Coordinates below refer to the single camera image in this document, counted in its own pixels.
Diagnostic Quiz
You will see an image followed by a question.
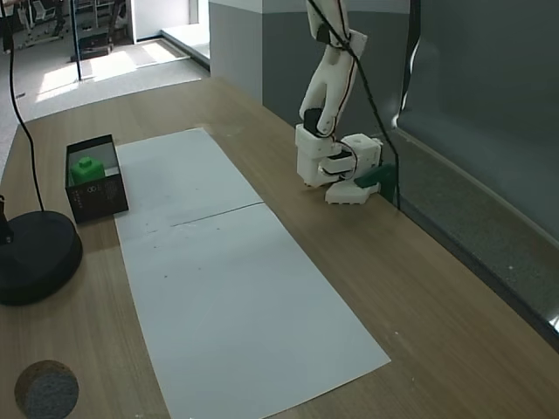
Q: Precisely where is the green cube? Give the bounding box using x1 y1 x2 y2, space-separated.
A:
70 155 108 185

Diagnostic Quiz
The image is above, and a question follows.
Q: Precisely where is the black cardboard box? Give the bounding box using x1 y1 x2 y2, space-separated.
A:
65 134 130 225

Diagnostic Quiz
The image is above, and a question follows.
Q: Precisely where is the green table clamp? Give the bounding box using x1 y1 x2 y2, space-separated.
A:
353 162 397 194

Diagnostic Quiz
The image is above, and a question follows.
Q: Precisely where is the white paper sheet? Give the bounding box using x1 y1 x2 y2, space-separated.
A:
114 203 392 419
114 127 265 229

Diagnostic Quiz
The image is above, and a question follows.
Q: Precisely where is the grey partition panel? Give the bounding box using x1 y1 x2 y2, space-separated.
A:
392 0 559 245

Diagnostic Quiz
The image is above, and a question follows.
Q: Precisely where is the black round stand base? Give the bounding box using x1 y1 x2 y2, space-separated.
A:
0 209 85 307

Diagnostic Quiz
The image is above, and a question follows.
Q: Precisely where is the thin black stand pole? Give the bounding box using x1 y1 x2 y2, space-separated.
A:
7 0 46 214

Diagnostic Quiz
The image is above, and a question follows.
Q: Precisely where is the round table cable hole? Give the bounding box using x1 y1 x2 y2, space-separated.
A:
14 359 81 419

